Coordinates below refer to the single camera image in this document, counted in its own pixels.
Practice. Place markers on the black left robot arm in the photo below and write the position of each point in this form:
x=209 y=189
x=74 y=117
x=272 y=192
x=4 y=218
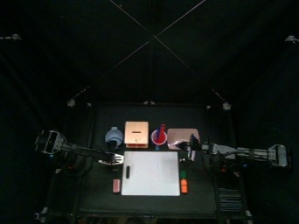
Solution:
x=61 y=145

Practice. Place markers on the pink square tray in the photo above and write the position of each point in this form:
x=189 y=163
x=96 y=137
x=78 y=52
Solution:
x=181 y=136

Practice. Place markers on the orange toy carrot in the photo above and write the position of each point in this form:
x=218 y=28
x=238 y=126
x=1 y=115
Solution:
x=182 y=183

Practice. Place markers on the printed label sticker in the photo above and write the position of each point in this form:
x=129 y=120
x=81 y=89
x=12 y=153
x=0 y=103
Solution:
x=228 y=200

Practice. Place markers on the wooden toy box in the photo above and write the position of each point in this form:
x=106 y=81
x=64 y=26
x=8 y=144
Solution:
x=136 y=134

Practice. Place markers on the red spatula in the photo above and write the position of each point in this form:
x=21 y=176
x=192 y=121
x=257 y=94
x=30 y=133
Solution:
x=160 y=131

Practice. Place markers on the dark sushi roll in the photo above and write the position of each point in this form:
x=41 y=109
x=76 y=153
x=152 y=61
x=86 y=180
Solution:
x=182 y=160

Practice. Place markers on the pink cup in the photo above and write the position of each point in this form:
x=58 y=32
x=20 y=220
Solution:
x=158 y=138

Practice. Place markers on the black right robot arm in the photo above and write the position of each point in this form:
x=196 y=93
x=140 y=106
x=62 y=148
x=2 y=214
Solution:
x=248 y=152

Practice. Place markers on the metal frame clamp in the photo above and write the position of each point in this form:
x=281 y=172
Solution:
x=289 y=38
x=225 y=106
x=14 y=37
x=70 y=102

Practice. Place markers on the white cutting board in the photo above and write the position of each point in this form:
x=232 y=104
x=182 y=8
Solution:
x=150 y=175

